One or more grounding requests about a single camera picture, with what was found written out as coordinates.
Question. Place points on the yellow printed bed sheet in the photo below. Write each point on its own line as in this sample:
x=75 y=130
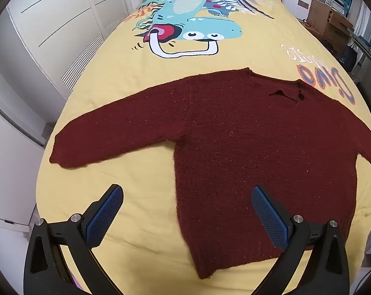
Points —
x=111 y=98

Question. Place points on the maroon knitted sweater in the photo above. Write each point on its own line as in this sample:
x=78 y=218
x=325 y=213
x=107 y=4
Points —
x=234 y=144

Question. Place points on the brown cardboard box stack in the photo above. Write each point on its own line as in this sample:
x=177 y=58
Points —
x=327 y=21

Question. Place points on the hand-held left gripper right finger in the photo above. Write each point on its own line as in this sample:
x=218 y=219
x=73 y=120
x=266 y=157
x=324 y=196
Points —
x=267 y=213

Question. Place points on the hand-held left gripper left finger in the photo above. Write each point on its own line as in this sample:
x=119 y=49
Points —
x=107 y=212

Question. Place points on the wall socket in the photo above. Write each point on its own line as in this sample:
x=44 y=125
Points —
x=302 y=4

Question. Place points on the dark bag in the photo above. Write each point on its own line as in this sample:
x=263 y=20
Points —
x=350 y=58

